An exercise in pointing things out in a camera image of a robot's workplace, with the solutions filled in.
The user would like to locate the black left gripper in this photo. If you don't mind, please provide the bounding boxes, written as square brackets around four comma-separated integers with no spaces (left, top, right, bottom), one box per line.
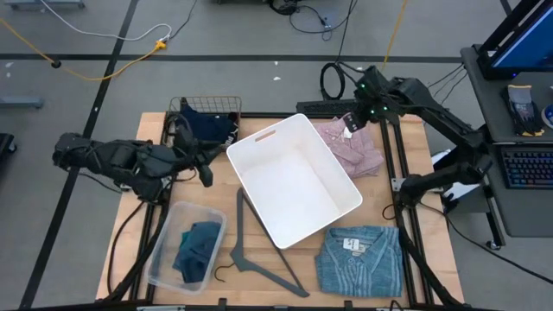
[172,143,228,188]

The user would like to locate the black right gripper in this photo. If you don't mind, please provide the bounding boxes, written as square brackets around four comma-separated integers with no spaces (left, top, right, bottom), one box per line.
[345,64,401,133]

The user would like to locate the pink shirt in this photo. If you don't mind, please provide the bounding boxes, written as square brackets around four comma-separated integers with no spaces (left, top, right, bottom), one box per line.
[313,114,385,179]

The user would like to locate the dark navy printed garment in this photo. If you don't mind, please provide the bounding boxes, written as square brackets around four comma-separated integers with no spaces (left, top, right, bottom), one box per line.
[179,105,241,146]

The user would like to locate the dark blue knit cloth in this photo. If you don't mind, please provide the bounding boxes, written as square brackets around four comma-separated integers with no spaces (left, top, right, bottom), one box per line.
[172,221,222,285]

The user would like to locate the blue striped shirt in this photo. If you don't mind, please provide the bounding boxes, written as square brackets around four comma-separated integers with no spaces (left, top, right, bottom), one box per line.
[314,225,405,299]

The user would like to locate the dark grey clothes hanger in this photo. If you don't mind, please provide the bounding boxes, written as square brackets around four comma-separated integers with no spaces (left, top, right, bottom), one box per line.
[214,187,311,299]

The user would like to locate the clear plastic bin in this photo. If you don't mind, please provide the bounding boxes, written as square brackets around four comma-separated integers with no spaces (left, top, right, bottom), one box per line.
[146,200,229,296]

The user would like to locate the white plastic laundry basket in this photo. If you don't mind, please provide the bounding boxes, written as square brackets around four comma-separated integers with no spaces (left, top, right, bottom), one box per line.
[226,112,364,251]

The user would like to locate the white paper sheet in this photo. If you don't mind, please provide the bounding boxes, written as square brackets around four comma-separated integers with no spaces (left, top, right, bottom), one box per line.
[431,150,481,200]

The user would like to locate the grey side desk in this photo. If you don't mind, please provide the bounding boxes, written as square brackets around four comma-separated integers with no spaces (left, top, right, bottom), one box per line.
[460,42,553,238]

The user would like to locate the grey black work gloves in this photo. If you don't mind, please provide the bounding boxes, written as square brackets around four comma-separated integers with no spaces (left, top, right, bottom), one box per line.
[500,84,546,137]

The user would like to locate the black backlit keyboard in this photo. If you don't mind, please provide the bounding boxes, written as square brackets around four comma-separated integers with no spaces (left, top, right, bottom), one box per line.
[499,144,553,190]

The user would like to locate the computer monitor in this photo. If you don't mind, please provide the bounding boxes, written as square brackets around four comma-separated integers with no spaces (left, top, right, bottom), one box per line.
[477,0,553,81]

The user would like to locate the tape roll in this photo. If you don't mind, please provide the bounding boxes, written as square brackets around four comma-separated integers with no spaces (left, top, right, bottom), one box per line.
[540,103,553,130]

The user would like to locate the grey stand foot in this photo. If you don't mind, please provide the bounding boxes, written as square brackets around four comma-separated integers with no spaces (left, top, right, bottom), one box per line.
[3,0,86,10]
[0,97,44,110]

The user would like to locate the black caster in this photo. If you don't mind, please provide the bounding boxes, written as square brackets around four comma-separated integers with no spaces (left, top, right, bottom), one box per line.
[0,132,18,155]

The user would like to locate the black perforated cable tray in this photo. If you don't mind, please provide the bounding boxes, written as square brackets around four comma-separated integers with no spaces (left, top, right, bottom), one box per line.
[296,98,362,117]

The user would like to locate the coiled black cable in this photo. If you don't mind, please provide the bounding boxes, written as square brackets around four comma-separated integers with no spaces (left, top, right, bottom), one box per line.
[319,61,346,101]

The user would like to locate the wire mesh basket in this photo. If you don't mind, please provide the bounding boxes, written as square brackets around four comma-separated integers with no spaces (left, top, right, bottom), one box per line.
[166,95,243,153]

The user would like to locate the black aluminium table frame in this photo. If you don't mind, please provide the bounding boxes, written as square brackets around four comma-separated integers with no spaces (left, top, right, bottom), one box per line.
[103,110,466,311]

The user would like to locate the yellow extension cable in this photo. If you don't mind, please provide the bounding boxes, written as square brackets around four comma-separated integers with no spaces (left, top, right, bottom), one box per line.
[0,16,168,82]
[380,0,410,74]

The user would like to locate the thin black desk cable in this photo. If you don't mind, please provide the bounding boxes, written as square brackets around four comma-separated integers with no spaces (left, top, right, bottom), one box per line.
[430,70,470,99]
[426,63,467,89]

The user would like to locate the black cable bundle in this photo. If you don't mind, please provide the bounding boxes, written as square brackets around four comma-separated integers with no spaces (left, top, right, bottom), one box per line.
[267,0,359,43]

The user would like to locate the black arm base cable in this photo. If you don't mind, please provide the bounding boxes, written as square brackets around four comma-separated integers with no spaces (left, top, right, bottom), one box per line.
[105,200,150,299]

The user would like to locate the thin black floor cable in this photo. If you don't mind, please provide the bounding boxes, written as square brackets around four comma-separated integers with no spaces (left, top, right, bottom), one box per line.
[168,0,199,41]

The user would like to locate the white power cable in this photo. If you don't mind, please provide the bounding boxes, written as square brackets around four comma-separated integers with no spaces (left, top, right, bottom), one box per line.
[41,0,173,42]

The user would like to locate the long black floor cable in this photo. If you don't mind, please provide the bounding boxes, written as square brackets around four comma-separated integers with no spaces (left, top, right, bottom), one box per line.
[421,202,553,286]

